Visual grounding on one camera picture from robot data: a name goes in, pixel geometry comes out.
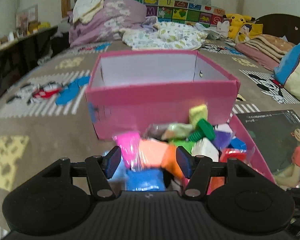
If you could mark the alphabet foam mat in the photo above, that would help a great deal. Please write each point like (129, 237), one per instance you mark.
(184, 12)

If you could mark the blue and cream pillow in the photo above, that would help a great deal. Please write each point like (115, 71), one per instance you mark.
(288, 72)

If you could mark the framed picture board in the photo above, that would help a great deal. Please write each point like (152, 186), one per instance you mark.
(24, 17)

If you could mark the purple clay bag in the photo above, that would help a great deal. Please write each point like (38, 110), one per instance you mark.
(222, 139)

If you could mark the yellow green clay bag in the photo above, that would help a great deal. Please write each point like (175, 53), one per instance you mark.
(197, 113)

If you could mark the salmon orange clay bag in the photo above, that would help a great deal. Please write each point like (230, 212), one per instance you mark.
(151, 152)

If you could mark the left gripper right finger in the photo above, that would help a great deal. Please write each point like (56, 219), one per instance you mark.
(197, 169)

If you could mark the pale green clay bag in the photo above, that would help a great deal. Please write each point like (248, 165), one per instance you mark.
(177, 131)

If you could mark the blue clay bag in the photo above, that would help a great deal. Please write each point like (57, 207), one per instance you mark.
(145, 180)

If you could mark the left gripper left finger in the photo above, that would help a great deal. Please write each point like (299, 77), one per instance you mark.
(99, 169)

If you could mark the yellow Pikachu plush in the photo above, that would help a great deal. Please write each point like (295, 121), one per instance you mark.
(242, 27)

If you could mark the white clay bag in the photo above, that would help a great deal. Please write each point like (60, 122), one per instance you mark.
(206, 148)

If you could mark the Mickey Mouse bed sheet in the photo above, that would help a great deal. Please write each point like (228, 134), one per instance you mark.
(34, 135)

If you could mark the cream white cloth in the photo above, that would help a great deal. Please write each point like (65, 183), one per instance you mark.
(85, 10)

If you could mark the dark wooden desk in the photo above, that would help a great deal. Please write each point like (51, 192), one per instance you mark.
(25, 52)

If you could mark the green plastic screw toy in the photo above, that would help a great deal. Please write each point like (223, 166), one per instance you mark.
(202, 130)

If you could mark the folded pink brown blanket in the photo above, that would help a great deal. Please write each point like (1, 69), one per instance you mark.
(265, 49)

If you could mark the pink cardboard box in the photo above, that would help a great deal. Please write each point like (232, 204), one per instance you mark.
(130, 90)

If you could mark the purple floral duvet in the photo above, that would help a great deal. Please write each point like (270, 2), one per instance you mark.
(107, 23)

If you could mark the white leaf pattern blanket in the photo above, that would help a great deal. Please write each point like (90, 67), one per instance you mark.
(167, 36)

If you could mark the box lid with woman photo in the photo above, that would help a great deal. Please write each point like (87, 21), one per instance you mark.
(277, 137)

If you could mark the pink clay bag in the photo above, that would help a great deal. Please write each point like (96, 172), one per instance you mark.
(129, 144)

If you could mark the dark wooden headboard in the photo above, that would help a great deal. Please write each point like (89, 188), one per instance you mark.
(281, 25)

